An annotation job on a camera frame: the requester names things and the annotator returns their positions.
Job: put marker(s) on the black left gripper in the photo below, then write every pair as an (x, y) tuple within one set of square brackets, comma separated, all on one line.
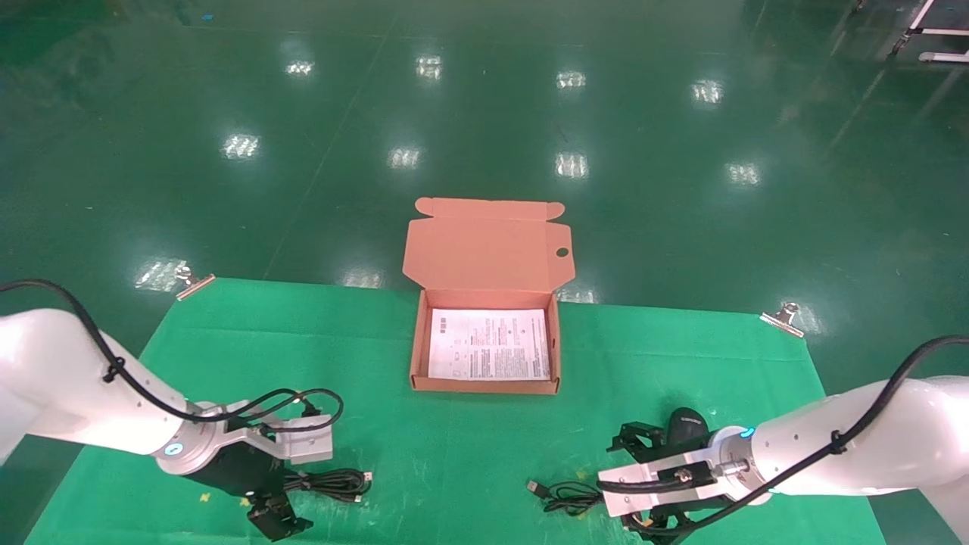
[(238, 473)]

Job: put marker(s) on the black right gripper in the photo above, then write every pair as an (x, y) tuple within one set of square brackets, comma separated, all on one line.
[(677, 454)]

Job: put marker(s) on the metal cloth clip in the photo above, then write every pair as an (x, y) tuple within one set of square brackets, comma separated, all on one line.
[(193, 284), (783, 318)]

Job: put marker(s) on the black computer mouse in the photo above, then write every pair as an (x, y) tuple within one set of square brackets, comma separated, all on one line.
[(687, 424)]

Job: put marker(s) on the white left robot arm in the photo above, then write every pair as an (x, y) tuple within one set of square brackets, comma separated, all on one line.
[(60, 378)]

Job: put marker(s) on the green table cloth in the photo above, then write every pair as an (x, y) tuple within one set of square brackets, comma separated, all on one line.
[(484, 454)]

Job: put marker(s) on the brown cardboard box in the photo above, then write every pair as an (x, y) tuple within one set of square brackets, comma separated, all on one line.
[(484, 242)]

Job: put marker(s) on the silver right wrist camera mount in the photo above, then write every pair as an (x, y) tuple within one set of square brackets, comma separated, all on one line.
[(628, 481)]

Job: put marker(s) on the white printed instruction sheet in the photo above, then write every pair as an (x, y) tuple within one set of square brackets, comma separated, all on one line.
[(488, 344)]

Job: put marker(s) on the white table leg frame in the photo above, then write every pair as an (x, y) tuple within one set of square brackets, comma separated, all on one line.
[(942, 32)]

